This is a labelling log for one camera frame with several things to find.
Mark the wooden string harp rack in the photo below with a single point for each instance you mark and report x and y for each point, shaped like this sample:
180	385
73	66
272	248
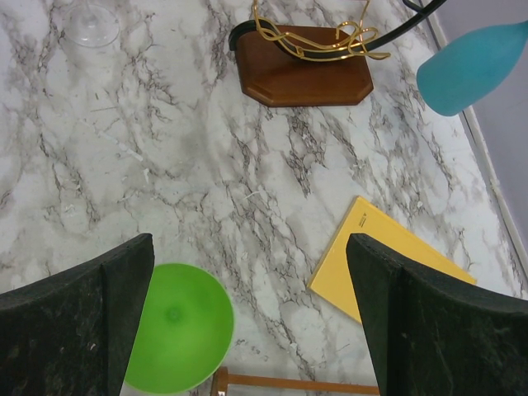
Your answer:
222	379

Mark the green plastic goblet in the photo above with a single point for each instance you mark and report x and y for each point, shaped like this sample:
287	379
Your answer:
185	331

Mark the clear wine glass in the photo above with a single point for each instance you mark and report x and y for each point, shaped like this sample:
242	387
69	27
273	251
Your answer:
91	25

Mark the yellow booklet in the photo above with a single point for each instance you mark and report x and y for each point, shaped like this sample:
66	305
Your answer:
331	280

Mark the aluminium frame rail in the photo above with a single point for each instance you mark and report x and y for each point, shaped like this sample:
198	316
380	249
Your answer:
494	232

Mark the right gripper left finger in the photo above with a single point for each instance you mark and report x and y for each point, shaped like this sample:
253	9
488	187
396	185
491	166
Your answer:
73	333

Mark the gold wire wine glass rack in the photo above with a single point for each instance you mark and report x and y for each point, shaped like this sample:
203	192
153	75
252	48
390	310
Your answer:
301	66

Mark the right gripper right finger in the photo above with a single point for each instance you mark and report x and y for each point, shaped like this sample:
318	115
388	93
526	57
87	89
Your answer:
431	334

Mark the blue plastic goblet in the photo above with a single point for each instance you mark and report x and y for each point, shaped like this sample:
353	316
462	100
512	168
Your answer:
470	67

